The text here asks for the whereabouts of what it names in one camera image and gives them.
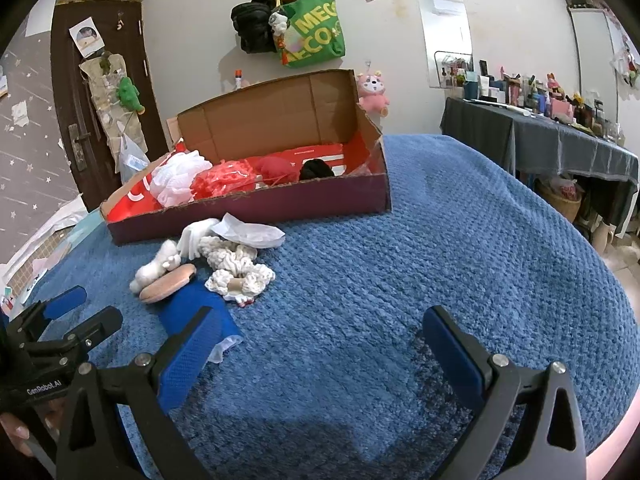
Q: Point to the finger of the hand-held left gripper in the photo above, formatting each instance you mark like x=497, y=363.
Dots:
x=65, y=302
x=95, y=327

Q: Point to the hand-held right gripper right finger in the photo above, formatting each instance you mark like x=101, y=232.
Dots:
x=452, y=355

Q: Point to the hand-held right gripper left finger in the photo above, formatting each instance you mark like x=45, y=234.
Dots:
x=190, y=355

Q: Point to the blue cloth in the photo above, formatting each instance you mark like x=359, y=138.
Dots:
x=190, y=310

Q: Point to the tan round powder puff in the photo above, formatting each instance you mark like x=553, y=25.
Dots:
x=167, y=284

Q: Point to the white fluffy scrunchie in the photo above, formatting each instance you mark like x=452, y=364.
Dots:
x=150, y=272

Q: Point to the cream crochet scrunchie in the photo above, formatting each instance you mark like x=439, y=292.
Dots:
x=220, y=255
x=250, y=280

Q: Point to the white cloth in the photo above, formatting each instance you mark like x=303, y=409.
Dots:
x=195, y=235

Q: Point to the white tissue wrapper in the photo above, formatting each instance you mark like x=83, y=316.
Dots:
x=250, y=232

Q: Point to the white mesh bath sponge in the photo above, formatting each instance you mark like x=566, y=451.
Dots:
x=172, y=180

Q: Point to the red mesh sponge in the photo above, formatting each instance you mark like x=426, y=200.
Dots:
x=220, y=180

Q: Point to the red knitted pouch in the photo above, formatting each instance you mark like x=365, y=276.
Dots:
x=275, y=167

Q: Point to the black fluffy pom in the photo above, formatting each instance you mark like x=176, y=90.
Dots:
x=316, y=169

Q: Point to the cardboard box with red lining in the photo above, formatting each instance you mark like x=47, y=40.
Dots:
x=280, y=110

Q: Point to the person's left hand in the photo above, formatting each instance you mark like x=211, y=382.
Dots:
x=20, y=430

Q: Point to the white crumpled paper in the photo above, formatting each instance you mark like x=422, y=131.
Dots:
x=45, y=235

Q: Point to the blue textured blanket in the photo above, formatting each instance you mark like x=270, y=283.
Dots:
x=400, y=260

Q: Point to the clear plastic bag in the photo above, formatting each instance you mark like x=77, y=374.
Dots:
x=132, y=160

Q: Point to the woven basket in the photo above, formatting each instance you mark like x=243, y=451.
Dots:
x=560, y=200

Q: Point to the dark brown wooden door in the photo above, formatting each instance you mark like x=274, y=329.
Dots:
x=65, y=95

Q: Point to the beige hanging fabric organizer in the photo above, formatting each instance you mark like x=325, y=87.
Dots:
x=102, y=90

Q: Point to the green plush toy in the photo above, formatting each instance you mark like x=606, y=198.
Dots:
x=129, y=94

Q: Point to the table with grey cloth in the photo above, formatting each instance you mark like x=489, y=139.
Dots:
x=550, y=145

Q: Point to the photo on door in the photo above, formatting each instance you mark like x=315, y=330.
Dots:
x=86, y=37

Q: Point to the row of cosmetics bottles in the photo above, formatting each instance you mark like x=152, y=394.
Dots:
x=530, y=95

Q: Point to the pink plush toy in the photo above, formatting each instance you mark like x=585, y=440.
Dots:
x=372, y=92

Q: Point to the bottle with orange cap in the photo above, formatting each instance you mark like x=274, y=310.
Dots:
x=239, y=81

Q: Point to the black backpack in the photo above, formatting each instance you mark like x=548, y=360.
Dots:
x=252, y=22

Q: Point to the hanging plush toys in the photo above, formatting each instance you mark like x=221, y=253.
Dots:
x=627, y=65

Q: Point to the green tote bag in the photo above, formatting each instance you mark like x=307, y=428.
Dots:
x=317, y=35

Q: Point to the frameless wall mirror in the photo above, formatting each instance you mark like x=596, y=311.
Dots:
x=442, y=20

